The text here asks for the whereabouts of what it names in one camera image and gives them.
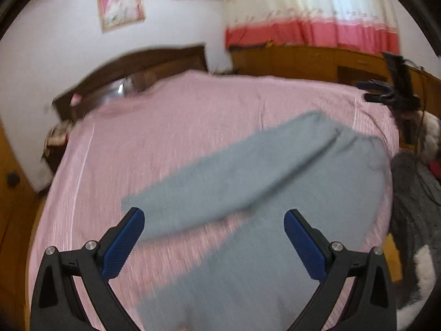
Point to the grey fluffy robe person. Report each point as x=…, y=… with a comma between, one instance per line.
x=415, y=220

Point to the long wooden cabinet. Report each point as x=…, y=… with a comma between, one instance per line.
x=314, y=63

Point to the white and red curtain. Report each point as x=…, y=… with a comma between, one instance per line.
x=361, y=25

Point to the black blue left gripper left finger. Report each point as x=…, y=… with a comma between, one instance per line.
x=56, y=304

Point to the framed wall picture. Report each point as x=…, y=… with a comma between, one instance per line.
x=117, y=13

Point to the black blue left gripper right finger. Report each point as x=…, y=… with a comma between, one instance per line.
x=371, y=303

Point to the wooden wardrobe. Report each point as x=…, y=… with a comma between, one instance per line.
x=19, y=205

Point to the pink floral bedspread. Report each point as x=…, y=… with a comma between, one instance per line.
x=130, y=144

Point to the dark bedside table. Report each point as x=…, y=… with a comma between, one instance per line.
x=55, y=144

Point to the dark wooden headboard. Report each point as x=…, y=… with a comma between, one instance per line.
x=126, y=76

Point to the grey sweatpants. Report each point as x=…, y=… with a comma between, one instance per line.
x=333, y=175

